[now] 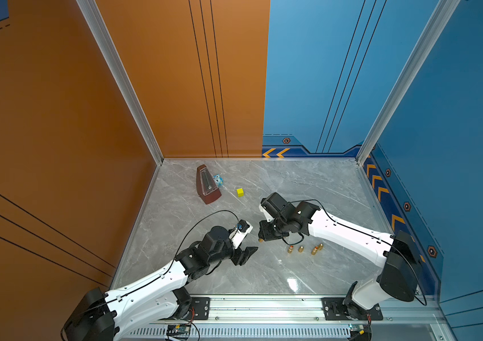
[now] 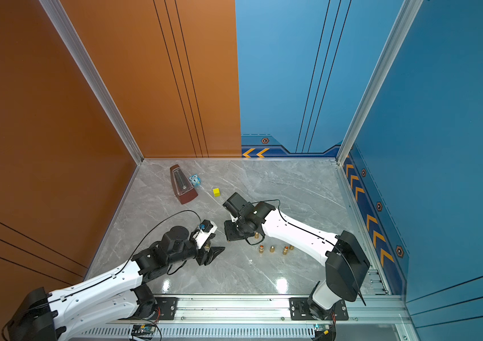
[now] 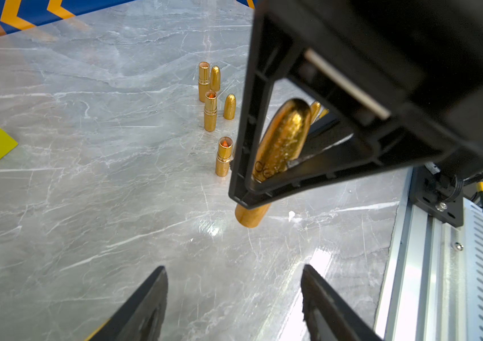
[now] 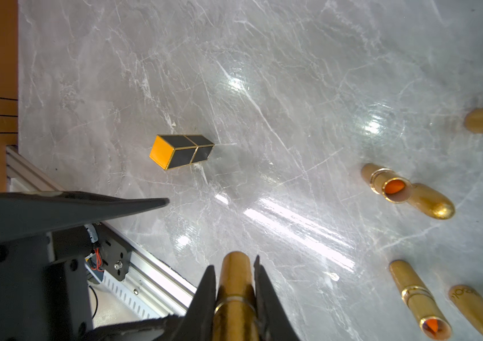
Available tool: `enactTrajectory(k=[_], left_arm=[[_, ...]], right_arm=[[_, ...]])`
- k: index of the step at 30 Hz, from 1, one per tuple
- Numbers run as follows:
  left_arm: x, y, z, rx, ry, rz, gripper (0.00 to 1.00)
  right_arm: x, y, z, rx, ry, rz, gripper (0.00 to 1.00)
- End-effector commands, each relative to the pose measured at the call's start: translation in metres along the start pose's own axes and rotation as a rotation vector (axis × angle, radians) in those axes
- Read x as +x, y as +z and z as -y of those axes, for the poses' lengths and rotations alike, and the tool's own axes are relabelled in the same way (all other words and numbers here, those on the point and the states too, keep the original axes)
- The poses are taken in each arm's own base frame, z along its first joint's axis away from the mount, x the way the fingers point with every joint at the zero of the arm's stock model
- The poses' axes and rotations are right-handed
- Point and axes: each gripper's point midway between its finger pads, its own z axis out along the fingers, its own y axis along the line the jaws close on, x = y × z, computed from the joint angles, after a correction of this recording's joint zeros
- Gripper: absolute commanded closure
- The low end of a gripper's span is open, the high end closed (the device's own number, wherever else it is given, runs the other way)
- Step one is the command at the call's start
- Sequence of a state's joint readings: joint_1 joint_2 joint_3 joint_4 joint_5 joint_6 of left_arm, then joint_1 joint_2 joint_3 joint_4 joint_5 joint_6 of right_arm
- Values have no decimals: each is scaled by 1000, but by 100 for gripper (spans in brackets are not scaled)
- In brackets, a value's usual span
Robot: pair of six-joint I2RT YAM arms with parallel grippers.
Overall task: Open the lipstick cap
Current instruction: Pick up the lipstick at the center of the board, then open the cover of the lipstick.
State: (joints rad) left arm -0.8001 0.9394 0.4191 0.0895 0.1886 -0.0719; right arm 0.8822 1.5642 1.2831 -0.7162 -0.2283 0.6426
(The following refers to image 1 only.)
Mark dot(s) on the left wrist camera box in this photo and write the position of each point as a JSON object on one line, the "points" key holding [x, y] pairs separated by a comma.
{"points": [[240, 231]]}

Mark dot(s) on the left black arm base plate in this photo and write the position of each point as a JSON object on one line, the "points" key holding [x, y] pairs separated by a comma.
{"points": [[197, 309]]}

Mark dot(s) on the small blue owl toy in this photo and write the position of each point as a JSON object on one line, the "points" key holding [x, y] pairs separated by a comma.
{"points": [[218, 180]]}

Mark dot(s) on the green circuit board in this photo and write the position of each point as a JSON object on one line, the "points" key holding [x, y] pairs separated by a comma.
{"points": [[361, 333], [178, 332]]}

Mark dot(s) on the left aluminium corner post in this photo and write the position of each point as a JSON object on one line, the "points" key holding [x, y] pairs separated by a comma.
{"points": [[101, 34]]}

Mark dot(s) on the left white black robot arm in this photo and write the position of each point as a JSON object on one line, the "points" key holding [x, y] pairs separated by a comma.
{"points": [[112, 315]]}

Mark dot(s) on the left green circuit board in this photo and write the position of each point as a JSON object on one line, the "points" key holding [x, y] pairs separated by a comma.
{"points": [[178, 332]]}

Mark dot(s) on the right green circuit board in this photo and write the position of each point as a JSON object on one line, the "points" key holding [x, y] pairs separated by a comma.
{"points": [[361, 333]]}

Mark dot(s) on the aluminium corner post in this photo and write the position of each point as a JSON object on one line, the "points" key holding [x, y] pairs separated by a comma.
{"points": [[101, 34], [424, 45]]}

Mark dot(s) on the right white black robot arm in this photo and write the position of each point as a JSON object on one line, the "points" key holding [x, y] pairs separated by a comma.
{"points": [[395, 255]]}

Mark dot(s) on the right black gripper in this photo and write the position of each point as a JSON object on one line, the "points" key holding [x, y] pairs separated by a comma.
{"points": [[263, 233]]}

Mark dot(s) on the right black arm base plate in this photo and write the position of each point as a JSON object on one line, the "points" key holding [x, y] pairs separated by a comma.
{"points": [[335, 310]]}

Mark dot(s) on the right aluminium corner post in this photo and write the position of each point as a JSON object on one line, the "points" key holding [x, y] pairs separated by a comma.
{"points": [[424, 45]]}

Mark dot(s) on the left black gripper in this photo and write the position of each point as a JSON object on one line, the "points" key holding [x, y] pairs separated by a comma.
{"points": [[242, 256]]}

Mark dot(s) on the aluminium front rail frame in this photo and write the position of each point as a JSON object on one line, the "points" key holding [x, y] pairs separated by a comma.
{"points": [[301, 317]]}

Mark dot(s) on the dark red metronome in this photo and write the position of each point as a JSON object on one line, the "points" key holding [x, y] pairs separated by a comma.
{"points": [[206, 187]]}

